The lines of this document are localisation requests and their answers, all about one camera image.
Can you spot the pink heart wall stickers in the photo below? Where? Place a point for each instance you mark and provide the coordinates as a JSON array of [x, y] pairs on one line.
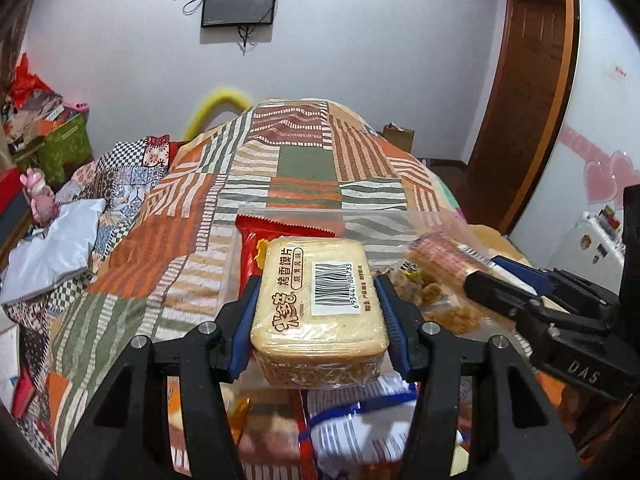
[[605, 175]]

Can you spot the toasted bun slices pack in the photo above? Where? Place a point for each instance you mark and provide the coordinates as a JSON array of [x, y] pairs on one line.
[[318, 323]]

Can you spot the clear pack striped biscuits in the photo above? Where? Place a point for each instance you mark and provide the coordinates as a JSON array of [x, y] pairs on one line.
[[447, 260]]

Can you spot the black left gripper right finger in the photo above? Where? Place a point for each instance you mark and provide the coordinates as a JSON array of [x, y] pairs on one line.
[[515, 432]]

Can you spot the white grey plastic bag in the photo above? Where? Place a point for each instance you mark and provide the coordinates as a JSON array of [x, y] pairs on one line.
[[41, 262]]

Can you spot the brown wooden door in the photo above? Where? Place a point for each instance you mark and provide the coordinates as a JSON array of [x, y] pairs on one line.
[[525, 109]]

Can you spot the white blue striped snack bag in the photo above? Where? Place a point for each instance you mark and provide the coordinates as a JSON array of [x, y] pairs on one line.
[[359, 432]]

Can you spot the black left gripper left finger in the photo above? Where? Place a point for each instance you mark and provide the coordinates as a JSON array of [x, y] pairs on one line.
[[124, 431]]

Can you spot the patchwork striped bed blanket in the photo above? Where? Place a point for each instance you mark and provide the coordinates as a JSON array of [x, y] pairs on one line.
[[166, 275]]

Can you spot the red plastic bag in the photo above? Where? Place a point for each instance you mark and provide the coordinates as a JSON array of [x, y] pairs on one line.
[[24, 83]]

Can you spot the clear plastic storage bin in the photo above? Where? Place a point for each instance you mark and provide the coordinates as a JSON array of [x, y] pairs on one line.
[[265, 420]]

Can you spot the green gift box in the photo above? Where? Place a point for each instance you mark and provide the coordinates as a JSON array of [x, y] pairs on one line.
[[59, 153]]

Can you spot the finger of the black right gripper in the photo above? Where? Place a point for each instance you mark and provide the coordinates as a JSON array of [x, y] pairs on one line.
[[525, 272], [505, 299]]

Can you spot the checkered patterned quilt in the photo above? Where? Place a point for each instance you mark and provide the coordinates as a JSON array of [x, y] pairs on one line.
[[123, 177]]

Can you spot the brown cardboard box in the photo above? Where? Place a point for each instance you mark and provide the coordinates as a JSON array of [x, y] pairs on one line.
[[402, 138]]

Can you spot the pink plush toy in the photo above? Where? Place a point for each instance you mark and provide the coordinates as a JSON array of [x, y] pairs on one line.
[[40, 196]]

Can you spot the small wall monitor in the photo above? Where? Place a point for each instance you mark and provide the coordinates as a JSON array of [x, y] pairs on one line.
[[223, 13]]

